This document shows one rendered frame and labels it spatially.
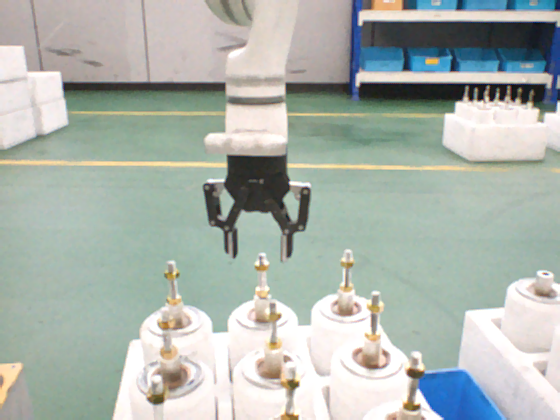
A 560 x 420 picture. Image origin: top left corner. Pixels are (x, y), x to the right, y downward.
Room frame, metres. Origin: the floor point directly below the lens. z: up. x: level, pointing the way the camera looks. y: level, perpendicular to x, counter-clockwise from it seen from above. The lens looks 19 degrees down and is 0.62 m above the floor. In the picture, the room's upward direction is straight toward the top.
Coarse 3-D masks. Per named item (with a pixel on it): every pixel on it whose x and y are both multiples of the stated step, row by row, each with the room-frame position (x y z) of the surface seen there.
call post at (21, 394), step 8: (24, 376) 0.42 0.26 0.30; (16, 384) 0.40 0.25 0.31; (24, 384) 0.41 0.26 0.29; (16, 392) 0.39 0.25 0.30; (24, 392) 0.41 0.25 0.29; (8, 400) 0.37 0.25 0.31; (16, 400) 0.39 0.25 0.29; (24, 400) 0.41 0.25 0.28; (8, 408) 0.37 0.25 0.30; (16, 408) 0.39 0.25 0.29; (24, 408) 0.40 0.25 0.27; (0, 416) 0.35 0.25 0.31; (8, 416) 0.37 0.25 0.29; (16, 416) 0.38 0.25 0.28; (24, 416) 0.40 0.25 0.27; (32, 416) 0.42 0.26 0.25
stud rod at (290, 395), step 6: (288, 366) 0.38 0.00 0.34; (294, 366) 0.38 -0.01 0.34; (288, 372) 0.38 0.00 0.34; (294, 372) 0.38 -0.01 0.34; (288, 378) 0.38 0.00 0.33; (294, 378) 0.38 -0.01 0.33; (288, 390) 0.38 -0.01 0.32; (294, 390) 0.38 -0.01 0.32; (288, 396) 0.38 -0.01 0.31; (294, 396) 0.38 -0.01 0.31; (288, 402) 0.38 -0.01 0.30; (294, 402) 0.38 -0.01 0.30; (288, 408) 0.38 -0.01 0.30; (294, 408) 0.38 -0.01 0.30
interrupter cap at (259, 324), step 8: (248, 304) 0.64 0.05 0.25; (280, 304) 0.64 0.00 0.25; (240, 312) 0.62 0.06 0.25; (248, 312) 0.62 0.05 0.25; (288, 312) 0.62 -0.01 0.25; (240, 320) 0.60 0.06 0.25; (248, 320) 0.60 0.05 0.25; (256, 320) 0.60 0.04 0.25; (264, 320) 0.60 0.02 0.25; (280, 320) 0.60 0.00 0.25; (248, 328) 0.58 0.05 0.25; (256, 328) 0.58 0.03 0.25; (264, 328) 0.58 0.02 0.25
